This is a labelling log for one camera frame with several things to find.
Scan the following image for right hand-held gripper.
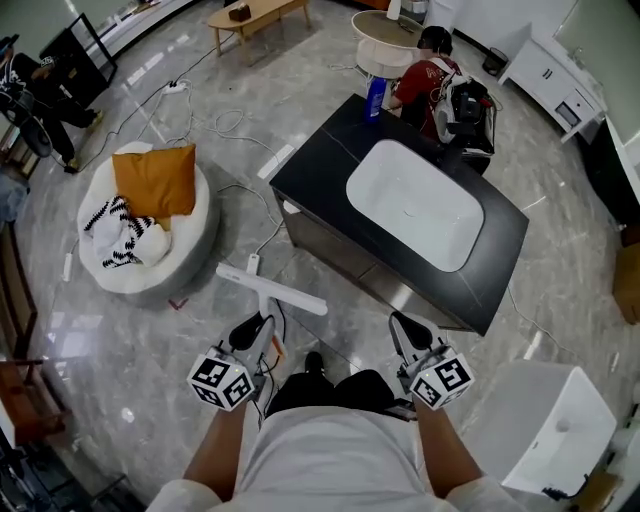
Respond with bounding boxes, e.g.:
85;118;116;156
388;310;476;412

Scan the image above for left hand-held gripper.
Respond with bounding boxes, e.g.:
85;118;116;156
187;311;289;414

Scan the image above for white squeegee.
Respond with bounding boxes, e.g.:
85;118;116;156
215;263;329;322

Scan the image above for person's left forearm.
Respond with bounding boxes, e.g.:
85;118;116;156
182;399;250;503

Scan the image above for person's right forearm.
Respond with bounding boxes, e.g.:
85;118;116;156
412;398;487;500

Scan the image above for person's black trousers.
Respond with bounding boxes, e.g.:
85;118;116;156
263;368;404;419

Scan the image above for white round beanbag chair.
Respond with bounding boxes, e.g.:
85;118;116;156
76;140;220;296

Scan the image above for white sink basin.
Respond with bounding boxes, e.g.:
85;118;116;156
345;139;486;274

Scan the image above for person's white shirt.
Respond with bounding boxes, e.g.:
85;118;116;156
144;404;529;512

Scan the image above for black vanity cabinet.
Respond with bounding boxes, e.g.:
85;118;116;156
269;93;531;337

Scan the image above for black and white patterned blanket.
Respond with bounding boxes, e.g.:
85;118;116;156
83;195;173;270

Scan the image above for orange cushion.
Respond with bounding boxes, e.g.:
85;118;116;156
110;143;198;220

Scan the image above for white ceramic toilet tank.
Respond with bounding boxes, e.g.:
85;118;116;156
501;364;619;497

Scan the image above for blue bottle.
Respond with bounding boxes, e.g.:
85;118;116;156
363;76;389;124

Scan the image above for brown cardboard box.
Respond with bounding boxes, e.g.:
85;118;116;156
612;243;640;325

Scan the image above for brown wooden furniture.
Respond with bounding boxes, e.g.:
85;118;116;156
0;219;67;447

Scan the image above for black waste bin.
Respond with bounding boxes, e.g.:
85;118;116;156
481;46;510;77

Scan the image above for white round side table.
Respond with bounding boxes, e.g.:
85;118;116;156
350;9;427;80

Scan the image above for white cabinet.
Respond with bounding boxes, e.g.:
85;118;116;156
497;36;609;145

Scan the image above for wooden oval coffee table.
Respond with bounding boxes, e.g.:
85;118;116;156
206;0;312;57

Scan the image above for white cable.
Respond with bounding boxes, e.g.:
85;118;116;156
189;108;287;256

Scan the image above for black frame stand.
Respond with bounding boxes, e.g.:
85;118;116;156
38;12;119;110

